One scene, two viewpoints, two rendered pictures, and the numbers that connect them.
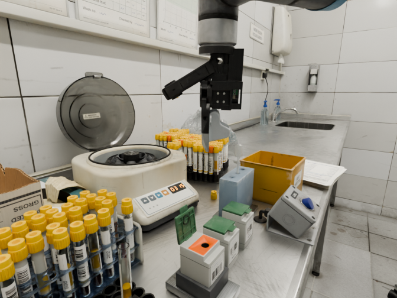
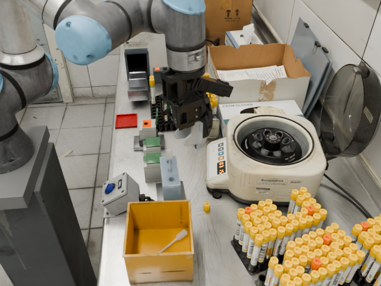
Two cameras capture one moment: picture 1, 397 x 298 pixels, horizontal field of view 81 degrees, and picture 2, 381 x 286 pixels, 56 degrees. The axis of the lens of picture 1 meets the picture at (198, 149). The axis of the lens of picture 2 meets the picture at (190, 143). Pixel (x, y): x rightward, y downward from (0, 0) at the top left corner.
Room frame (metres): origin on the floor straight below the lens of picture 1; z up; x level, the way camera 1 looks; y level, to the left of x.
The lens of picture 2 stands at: (0.98, -0.44, 1.56)
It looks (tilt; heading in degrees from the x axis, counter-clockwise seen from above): 40 degrees down; 140
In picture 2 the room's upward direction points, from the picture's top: straight up
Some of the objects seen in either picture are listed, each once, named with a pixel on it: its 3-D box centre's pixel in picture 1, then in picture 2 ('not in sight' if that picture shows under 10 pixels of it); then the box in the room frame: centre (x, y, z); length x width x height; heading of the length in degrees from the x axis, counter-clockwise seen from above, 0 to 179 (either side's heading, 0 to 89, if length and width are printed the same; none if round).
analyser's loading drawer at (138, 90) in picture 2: not in sight; (138, 78); (-0.01, 0.14, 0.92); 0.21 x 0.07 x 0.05; 146
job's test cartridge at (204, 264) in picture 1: (202, 264); (148, 131); (0.27, -0.01, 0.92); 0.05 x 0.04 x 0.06; 55
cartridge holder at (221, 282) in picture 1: (202, 281); (148, 139); (0.27, -0.01, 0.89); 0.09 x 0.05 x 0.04; 55
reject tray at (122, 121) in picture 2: not in sight; (126, 121); (0.13, 0.00, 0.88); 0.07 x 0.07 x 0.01; 56
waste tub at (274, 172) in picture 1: (272, 176); (160, 240); (0.60, -0.20, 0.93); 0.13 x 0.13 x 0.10; 53
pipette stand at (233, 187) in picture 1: (237, 194); (170, 185); (0.48, -0.09, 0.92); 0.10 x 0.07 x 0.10; 148
